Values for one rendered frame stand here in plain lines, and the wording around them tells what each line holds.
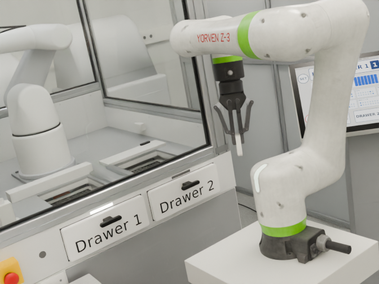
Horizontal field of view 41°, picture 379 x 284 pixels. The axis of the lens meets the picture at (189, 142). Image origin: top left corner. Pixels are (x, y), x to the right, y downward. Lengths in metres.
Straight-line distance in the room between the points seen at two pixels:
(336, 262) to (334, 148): 0.29
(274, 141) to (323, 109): 2.10
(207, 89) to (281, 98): 1.48
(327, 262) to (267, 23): 0.61
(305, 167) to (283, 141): 1.99
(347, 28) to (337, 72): 0.12
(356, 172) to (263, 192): 0.82
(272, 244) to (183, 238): 0.55
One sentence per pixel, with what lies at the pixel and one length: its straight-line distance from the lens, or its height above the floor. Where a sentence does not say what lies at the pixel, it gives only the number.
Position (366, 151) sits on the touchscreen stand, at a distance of 2.04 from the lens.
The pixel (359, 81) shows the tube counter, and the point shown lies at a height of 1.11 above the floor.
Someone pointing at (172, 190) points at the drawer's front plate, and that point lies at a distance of 1.74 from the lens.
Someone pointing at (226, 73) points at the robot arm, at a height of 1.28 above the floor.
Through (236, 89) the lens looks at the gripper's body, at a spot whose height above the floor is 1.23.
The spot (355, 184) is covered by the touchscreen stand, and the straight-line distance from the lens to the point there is 2.08.
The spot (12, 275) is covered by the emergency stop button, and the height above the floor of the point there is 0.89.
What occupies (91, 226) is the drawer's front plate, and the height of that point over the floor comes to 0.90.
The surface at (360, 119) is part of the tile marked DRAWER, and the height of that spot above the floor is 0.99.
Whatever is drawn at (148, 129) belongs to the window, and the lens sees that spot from 1.68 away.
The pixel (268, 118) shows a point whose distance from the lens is 3.38.
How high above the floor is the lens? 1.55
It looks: 17 degrees down
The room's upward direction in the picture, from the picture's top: 10 degrees counter-clockwise
